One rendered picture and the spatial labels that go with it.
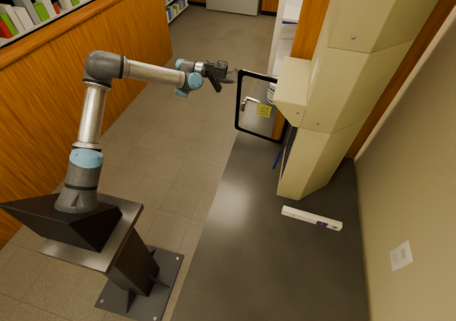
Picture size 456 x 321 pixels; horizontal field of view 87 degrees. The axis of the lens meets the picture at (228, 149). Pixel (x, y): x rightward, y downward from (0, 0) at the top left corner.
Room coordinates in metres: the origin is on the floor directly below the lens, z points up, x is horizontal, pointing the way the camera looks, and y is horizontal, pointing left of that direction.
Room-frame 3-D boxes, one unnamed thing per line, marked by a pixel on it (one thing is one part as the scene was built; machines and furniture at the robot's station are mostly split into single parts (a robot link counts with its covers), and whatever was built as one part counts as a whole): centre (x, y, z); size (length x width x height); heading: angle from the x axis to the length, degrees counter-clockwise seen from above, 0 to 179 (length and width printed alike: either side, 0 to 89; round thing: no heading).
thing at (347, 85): (0.78, -0.42, 1.33); 0.32 x 0.25 x 0.77; 166
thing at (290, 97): (0.82, -0.24, 1.46); 0.32 x 0.12 x 0.10; 166
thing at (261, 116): (1.02, -0.17, 1.19); 0.30 x 0.01 x 0.40; 67
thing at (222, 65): (1.14, 0.08, 1.34); 0.12 x 0.08 x 0.09; 76
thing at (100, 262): (0.45, 0.60, 0.92); 0.32 x 0.32 x 0.04; 78
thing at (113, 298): (0.45, 0.60, 0.45); 0.48 x 0.48 x 0.90; 78
